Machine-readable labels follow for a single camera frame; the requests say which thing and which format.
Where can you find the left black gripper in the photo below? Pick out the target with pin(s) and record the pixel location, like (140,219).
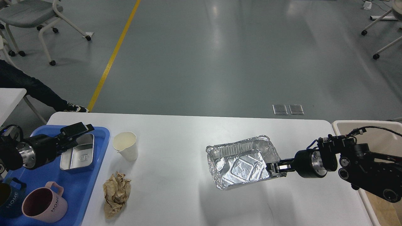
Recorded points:
(38,150)

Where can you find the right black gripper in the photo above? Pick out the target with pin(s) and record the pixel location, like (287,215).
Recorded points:
(307,163)

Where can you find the steel rectangular tin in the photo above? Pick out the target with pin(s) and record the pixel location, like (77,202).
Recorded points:
(79,158)

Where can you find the aluminium foil tray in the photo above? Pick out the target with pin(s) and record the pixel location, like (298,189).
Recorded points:
(243,162)

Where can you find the white paper cup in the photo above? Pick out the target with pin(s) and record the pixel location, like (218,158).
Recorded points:
(125,143)

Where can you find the brown paper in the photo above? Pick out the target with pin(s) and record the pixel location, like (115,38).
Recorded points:
(116,190)
(388,214)

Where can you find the pink HOME mug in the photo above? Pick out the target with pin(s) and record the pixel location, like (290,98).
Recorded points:
(46,203)

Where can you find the dark blue HOME mug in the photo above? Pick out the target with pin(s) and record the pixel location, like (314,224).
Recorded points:
(12,195)

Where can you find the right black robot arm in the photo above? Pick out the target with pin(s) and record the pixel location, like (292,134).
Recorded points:
(377,173)

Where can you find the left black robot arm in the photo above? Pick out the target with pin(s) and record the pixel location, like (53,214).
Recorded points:
(10,157)

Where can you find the blue plastic tray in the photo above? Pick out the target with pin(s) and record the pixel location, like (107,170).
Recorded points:
(77,186)

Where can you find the left metal floor plate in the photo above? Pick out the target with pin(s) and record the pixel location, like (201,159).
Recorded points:
(280,109)

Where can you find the metal floor plate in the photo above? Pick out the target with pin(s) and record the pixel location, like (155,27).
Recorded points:
(296,109)
(280,109)

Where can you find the right metal floor plate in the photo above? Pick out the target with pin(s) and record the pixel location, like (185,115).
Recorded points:
(296,109)

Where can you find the white side table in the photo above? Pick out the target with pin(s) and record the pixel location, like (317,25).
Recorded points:
(10,98)

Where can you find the person in dark trousers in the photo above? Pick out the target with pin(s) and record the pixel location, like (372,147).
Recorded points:
(11,77)

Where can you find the beige plastic bin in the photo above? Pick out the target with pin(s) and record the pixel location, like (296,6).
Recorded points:
(379,141)

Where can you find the brown paper in bin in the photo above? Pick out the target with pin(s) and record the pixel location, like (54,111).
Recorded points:
(388,214)

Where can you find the grey office chair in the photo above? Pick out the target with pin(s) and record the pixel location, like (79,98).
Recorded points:
(36,14)

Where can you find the white floor power adapter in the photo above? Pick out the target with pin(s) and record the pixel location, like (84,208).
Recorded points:
(367,5)

